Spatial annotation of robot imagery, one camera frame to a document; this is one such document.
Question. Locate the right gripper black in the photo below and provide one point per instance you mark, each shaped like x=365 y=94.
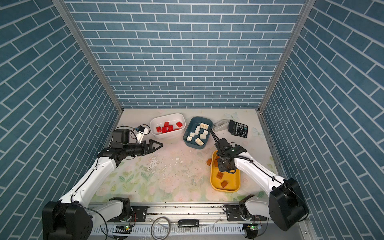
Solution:
x=221 y=167

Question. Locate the black remote on rail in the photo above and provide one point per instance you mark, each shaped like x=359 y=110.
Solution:
x=188 y=223

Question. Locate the cream lego brick bottom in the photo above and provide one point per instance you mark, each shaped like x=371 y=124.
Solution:
x=199 y=142

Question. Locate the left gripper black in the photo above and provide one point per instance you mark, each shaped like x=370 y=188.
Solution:
x=144 y=151

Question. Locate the white plastic bin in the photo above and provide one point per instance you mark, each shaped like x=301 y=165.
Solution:
x=172 y=119

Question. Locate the cream long lego brick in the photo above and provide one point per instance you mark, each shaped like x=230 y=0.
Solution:
x=204 y=126

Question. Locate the red lego cluster brick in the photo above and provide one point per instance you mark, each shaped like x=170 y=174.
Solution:
x=179 y=124

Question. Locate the yellow plastic bin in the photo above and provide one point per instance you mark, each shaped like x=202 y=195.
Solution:
x=234 y=180

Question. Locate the white square lego brick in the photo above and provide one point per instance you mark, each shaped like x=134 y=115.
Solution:
x=203 y=135

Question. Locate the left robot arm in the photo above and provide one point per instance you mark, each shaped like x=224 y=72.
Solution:
x=71 y=218

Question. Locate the grey small box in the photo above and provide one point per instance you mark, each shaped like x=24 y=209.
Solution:
x=221 y=125

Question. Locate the long white lego brick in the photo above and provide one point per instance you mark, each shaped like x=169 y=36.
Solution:
x=197 y=131

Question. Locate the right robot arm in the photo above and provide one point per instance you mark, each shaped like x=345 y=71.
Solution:
x=286 y=204

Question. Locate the brown lego brick low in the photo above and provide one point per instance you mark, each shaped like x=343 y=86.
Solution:
x=224 y=184

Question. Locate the teal plastic bin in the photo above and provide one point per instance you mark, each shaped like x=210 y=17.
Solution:
x=195 y=121

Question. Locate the brown lego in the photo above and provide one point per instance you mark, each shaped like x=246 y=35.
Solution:
x=220 y=176

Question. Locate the black calculator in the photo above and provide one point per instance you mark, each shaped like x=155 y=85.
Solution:
x=238 y=129

